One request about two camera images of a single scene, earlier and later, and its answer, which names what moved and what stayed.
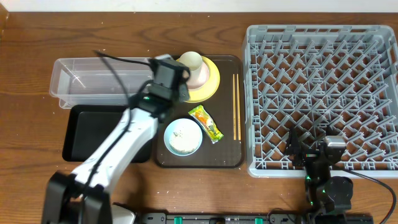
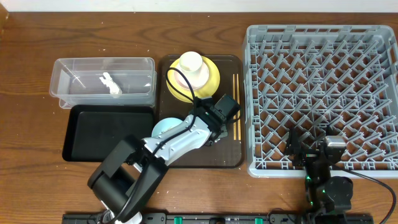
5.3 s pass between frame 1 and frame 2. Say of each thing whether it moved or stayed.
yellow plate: stayed
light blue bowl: moved
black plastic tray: stayed
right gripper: stayed
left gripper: moved
